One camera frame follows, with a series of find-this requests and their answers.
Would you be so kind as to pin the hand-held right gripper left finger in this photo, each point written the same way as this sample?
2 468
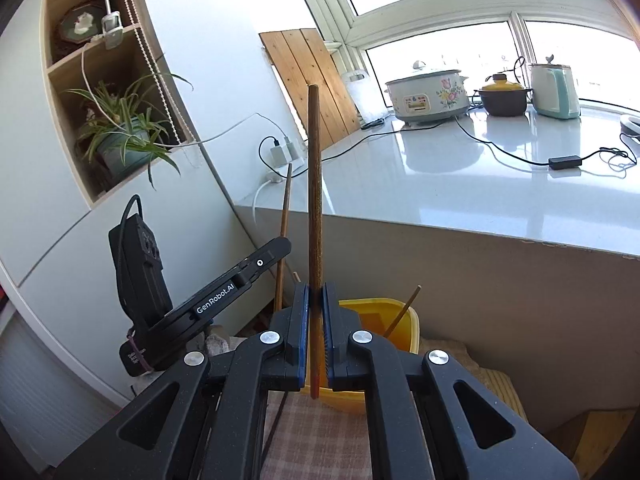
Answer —
300 330

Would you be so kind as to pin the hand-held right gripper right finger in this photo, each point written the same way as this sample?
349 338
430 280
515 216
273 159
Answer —
327 330

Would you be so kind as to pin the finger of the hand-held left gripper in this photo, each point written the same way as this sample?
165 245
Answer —
262 259

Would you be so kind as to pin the yellow plastic container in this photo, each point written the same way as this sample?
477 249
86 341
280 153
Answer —
370 315

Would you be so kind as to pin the brown wooden chopstick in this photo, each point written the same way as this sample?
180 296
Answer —
314 185
283 210
402 310

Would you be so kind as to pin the white power strip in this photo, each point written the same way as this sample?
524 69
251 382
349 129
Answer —
282 176

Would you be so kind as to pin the white cabinet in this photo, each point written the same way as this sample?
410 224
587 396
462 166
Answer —
60 260

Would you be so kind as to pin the white plug charger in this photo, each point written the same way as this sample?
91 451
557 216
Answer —
290 147
277 156

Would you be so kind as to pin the plaid cloth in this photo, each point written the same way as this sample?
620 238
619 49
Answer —
320 445

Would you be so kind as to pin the beige cushion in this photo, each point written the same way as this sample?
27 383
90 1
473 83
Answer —
445 350

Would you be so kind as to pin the potted spider plant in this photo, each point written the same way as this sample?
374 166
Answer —
120 150

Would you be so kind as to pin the wooden slatted stool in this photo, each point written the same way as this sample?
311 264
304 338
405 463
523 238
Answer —
500 390

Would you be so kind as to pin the white plastic cutting board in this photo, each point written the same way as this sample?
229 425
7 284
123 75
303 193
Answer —
365 100

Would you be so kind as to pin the wooden plank board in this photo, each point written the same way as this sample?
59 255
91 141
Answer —
310 60

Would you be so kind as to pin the wooden cubby shelf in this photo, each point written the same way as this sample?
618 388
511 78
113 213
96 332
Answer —
145 60

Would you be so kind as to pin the floral white slow cooker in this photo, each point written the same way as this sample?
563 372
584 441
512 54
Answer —
425 90

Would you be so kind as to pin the white clip-on device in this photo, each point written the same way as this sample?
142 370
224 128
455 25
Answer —
112 30

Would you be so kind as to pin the dark octagonal framed ornament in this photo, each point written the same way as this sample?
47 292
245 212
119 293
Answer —
80 22

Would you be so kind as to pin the brown clay pot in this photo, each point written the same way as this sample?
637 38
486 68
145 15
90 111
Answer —
502 100

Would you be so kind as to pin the black power adapter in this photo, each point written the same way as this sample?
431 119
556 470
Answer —
565 162

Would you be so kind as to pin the wooden crate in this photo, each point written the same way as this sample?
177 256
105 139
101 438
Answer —
595 445

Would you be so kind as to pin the white window frame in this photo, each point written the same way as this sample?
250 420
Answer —
425 15

